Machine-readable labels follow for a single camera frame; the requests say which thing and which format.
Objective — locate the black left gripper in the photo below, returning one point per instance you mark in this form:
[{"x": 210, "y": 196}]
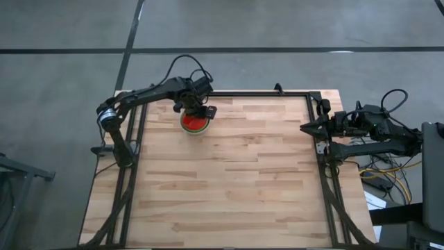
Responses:
[{"x": 190, "y": 101}]

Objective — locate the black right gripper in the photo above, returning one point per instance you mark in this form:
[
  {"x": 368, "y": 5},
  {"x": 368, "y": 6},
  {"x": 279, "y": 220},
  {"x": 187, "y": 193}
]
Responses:
[{"x": 341, "y": 130}]

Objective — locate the red plastic bowl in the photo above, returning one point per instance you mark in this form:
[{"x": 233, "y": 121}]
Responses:
[{"x": 196, "y": 123}]

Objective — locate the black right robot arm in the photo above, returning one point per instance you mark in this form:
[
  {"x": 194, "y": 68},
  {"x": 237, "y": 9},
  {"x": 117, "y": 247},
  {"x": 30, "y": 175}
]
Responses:
[{"x": 374, "y": 147}]

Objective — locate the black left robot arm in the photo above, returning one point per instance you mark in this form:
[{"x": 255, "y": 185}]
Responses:
[{"x": 145, "y": 93}]

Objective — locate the black power adapter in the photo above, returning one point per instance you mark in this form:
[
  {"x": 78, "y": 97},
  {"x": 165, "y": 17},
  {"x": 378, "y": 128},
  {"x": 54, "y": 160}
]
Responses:
[{"x": 379, "y": 183}]

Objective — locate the white paper sheet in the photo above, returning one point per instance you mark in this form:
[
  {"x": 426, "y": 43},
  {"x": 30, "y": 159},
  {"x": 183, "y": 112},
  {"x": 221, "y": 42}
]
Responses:
[{"x": 376, "y": 201}]

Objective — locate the black support beam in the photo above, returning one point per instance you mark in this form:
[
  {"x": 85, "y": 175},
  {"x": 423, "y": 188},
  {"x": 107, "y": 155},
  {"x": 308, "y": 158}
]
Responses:
[{"x": 395, "y": 214}]

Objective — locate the dark grey equipment case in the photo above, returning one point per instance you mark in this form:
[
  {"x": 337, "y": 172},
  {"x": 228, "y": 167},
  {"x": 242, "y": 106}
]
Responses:
[{"x": 433, "y": 173}]

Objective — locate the dark grey box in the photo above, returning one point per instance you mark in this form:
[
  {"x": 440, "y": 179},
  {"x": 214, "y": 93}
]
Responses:
[{"x": 426, "y": 239}]

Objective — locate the grey metal stand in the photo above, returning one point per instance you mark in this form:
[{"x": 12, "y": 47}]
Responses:
[{"x": 21, "y": 169}]

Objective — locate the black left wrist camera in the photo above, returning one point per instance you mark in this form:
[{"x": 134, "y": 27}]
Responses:
[{"x": 210, "y": 112}]

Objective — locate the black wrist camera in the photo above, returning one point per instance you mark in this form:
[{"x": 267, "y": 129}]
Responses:
[
  {"x": 340, "y": 116},
  {"x": 210, "y": 112}
]

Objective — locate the silver metal bracket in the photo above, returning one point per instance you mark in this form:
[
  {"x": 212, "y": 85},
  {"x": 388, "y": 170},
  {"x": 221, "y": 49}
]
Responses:
[{"x": 321, "y": 148}]

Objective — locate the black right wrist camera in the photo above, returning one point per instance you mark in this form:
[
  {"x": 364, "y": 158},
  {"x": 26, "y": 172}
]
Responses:
[{"x": 340, "y": 116}]

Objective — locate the black aluminium table frame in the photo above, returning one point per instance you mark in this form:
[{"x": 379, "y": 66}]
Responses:
[{"x": 243, "y": 94}]

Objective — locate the small black rail clamp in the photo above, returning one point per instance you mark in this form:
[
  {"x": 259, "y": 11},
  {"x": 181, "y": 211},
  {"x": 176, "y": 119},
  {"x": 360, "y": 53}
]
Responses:
[{"x": 277, "y": 87}]

